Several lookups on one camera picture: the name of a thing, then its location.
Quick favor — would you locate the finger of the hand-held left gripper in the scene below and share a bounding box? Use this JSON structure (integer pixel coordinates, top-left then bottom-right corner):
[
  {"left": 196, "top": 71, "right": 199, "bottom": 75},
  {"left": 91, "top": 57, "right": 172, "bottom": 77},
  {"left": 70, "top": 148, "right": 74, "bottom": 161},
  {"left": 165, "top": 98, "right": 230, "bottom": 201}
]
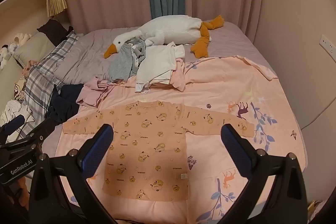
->
[
  {"left": 0, "top": 116, "right": 66, "bottom": 155},
  {"left": 0, "top": 114, "right": 26, "bottom": 143}
]

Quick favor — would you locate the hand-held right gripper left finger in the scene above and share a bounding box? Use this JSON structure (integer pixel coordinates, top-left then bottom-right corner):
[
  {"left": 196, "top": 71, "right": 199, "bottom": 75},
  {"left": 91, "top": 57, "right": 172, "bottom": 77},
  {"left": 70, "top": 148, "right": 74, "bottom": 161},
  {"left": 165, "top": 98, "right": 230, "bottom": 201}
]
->
[{"left": 29, "top": 123, "right": 117, "bottom": 224}]

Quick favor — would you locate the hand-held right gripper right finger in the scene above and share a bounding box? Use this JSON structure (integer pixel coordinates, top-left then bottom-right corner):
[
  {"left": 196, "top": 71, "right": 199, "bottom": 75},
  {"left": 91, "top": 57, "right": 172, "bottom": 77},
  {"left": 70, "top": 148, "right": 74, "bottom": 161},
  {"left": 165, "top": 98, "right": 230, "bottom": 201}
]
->
[{"left": 218, "top": 123, "right": 307, "bottom": 224}]

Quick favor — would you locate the orange bear print shirt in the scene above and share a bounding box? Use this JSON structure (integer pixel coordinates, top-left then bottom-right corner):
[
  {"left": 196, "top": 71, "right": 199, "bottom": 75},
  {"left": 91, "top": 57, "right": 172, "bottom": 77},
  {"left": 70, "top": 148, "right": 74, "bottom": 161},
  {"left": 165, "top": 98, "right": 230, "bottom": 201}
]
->
[{"left": 62, "top": 100, "right": 255, "bottom": 200}]

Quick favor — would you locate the white crumpled cloth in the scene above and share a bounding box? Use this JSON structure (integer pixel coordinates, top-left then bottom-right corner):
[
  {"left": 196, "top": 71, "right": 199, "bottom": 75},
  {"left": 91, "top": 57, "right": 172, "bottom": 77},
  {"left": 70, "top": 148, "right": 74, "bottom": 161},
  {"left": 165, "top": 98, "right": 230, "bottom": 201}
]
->
[{"left": 0, "top": 99, "right": 30, "bottom": 141}]

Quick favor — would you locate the navy garment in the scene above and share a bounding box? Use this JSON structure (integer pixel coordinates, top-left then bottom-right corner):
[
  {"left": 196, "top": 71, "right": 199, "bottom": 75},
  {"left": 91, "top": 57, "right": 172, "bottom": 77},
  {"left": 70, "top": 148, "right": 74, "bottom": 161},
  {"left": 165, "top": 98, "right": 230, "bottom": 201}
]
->
[{"left": 45, "top": 84, "right": 84, "bottom": 125}]

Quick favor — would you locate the cartoon print pillow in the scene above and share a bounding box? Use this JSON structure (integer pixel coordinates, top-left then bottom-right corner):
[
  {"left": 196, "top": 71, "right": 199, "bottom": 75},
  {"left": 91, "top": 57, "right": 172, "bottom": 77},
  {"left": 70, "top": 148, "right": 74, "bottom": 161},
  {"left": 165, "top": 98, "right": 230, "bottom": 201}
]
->
[{"left": 12, "top": 76, "right": 28, "bottom": 103}]

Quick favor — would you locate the pink striped garment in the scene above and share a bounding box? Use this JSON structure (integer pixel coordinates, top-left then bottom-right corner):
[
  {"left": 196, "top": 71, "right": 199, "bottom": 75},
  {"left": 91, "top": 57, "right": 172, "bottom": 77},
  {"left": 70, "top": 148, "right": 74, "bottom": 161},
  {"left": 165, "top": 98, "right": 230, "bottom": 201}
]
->
[{"left": 76, "top": 76, "right": 124, "bottom": 107}]

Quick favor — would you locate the plaid duvet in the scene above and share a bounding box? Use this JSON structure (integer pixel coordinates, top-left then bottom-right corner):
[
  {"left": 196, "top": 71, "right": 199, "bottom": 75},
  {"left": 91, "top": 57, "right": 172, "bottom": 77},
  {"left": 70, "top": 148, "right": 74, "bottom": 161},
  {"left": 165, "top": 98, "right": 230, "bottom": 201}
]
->
[{"left": 16, "top": 31, "right": 79, "bottom": 132}]

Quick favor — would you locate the pink printed blanket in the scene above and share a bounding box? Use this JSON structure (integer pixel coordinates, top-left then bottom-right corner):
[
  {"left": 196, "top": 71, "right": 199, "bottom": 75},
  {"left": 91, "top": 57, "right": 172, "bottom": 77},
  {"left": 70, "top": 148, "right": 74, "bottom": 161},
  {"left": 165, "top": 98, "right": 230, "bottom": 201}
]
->
[{"left": 56, "top": 55, "right": 307, "bottom": 224}]

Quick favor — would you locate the small white plush toy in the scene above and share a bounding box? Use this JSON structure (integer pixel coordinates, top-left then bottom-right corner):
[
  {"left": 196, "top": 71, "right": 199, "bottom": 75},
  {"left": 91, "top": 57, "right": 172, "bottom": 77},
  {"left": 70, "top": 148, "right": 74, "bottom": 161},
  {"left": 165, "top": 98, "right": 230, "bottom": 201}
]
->
[
  {"left": 0, "top": 44, "right": 12, "bottom": 69},
  {"left": 10, "top": 33, "right": 32, "bottom": 54}
]

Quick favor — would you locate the bed with lilac sheet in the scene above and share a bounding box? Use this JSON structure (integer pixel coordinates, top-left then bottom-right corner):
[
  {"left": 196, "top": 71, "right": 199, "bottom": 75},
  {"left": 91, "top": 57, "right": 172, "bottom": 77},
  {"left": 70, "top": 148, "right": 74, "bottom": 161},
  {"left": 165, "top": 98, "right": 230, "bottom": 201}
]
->
[{"left": 54, "top": 21, "right": 273, "bottom": 85}]

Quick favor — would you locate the grey garment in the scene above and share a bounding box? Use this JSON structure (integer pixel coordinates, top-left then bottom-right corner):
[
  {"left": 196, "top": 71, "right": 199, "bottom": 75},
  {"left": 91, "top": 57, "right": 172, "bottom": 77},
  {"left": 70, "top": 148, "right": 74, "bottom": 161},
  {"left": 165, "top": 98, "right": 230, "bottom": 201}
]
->
[{"left": 109, "top": 39, "right": 147, "bottom": 83}]

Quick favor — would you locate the plain pink garment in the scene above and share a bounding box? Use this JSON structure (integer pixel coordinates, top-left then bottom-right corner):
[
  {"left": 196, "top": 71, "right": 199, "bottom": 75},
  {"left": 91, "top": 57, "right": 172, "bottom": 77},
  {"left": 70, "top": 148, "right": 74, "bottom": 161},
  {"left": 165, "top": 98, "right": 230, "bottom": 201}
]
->
[{"left": 147, "top": 57, "right": 195, "bottom": 92}]

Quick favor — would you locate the black cloth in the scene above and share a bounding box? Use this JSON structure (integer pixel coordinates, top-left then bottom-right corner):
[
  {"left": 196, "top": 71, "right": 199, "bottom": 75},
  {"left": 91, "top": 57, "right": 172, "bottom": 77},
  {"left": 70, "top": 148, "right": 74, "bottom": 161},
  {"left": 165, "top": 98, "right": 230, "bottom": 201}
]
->
[{"left": 37, "top": 19, "right": 74, "bottom": 46}]

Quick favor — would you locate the white garment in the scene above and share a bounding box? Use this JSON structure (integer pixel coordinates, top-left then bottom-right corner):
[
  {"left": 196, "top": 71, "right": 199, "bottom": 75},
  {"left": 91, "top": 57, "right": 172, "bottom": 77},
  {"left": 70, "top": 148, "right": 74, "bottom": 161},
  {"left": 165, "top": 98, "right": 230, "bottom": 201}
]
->
[{"left": 135, "top": 42, "right": 185, "bottom": 93}]

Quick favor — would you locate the white goose plush toy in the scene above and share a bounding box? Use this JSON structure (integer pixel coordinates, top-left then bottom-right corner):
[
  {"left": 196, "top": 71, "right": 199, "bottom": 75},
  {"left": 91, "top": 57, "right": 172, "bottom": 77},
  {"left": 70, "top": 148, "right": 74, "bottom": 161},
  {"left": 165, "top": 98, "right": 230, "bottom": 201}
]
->
[{"left": 104, "top": 15, "right": 225, "bottom": 59}]

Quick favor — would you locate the white cable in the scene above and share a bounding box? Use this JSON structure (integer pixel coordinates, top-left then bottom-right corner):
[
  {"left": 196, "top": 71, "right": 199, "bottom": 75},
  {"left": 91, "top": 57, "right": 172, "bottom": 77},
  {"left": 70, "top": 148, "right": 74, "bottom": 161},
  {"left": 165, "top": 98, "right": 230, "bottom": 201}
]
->
[{"left": 301, "top": 98, "right": 336, "bottom": 130}]

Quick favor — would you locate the white wall socket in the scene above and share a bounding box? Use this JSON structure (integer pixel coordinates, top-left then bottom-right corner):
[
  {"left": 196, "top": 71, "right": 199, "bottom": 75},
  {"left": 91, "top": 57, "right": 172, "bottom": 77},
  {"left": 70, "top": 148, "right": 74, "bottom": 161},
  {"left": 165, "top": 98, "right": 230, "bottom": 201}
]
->
[{"left": 320, "top": 34, "right": 336, "bottom": 54}]

